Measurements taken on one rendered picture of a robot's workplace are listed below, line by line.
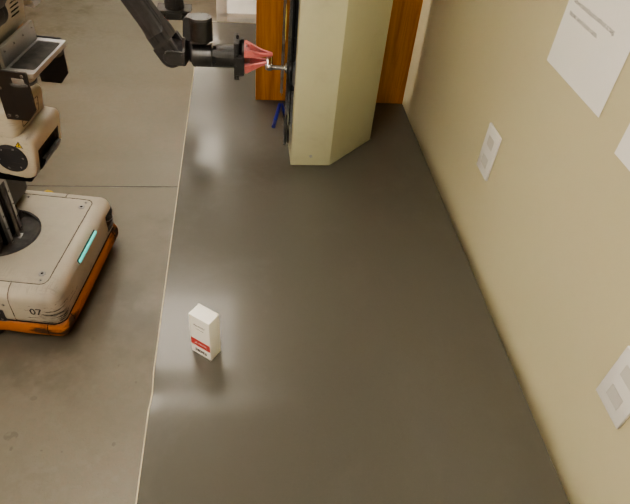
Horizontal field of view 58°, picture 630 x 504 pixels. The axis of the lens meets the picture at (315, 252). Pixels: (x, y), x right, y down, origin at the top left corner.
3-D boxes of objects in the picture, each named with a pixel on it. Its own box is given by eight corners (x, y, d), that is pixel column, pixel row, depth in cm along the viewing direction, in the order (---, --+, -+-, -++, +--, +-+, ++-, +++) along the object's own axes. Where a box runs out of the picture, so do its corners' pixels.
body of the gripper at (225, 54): (240, 42, 141) (210, 41, 140) (241, 80, 148) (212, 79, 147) (241, 32, 146) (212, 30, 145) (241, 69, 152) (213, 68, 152)
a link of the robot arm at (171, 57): (172, 51, 150) (163, 64, 144) (168, 6, 143) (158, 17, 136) (217, 55, 150) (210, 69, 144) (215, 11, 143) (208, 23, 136)
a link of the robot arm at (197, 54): (190, 60, 149) (189, 70, 145) (188, 34, 145) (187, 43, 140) (217, 61, 150) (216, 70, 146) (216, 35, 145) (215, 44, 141)
